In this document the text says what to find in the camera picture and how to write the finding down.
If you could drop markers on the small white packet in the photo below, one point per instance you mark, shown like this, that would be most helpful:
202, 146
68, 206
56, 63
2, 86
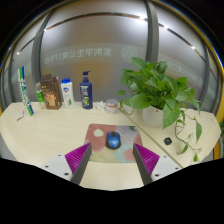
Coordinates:
20, 115

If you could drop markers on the small white jar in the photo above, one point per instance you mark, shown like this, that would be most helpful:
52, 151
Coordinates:
111, 106

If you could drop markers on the green potted plant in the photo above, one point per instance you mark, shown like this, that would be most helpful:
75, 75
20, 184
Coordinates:
156, 90

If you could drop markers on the white bottle with blue cap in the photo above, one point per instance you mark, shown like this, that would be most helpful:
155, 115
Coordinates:
68, 95

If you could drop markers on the clear bottle with green label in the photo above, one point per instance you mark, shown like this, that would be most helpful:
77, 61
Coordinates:
40, 96

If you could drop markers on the blue computer mouse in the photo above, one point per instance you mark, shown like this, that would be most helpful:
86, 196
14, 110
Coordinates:
113, 140

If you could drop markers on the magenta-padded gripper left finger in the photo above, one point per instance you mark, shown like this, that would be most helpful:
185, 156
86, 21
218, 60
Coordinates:
78, 158

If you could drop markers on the brown cracker box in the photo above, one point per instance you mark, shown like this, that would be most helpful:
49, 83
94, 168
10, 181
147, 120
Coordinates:
51, 93

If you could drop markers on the crumpled white wrapper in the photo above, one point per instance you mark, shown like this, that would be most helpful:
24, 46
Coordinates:
100, 106

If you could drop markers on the small black round object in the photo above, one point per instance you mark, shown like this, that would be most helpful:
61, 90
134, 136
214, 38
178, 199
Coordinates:
168, 141

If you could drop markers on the pastel floral mouse pad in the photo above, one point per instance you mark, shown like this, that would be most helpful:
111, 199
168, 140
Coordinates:
98, 141

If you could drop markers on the dark blue pump bottle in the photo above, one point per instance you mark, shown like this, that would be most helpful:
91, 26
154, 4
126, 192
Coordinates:
86, 93

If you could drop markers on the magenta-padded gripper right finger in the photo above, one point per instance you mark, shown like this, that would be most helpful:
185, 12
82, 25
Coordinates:
146, 159

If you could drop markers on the white green shuttlecock tube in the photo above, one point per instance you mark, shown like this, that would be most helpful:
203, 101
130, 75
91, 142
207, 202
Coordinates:
25, 91

